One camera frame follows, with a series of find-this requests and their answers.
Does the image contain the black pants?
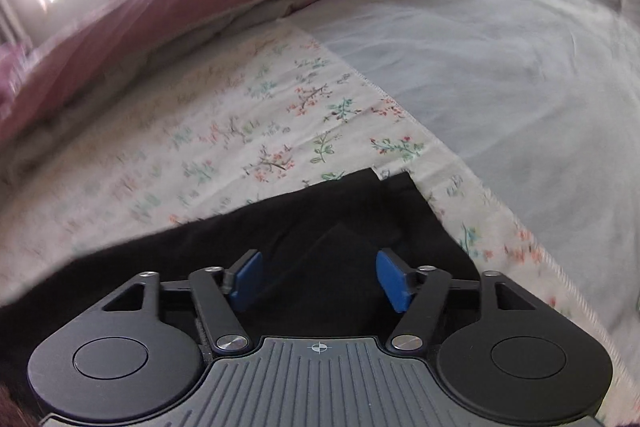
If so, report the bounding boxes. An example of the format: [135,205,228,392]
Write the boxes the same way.
[0,167,481,408]

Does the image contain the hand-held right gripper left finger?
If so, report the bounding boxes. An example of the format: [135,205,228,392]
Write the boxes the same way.
[101,249,264,354]

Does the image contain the person's maroon clothing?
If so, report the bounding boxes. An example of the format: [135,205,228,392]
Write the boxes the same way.
[0,384,31,427]

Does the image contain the pink pillow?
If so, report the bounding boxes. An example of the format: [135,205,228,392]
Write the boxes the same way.
[0,44,33,108]

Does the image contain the floral bed sheet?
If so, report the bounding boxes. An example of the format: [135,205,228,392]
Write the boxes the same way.
[0,24,636,427]

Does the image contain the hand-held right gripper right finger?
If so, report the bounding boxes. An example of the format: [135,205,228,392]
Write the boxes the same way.
[376,249,538,352]

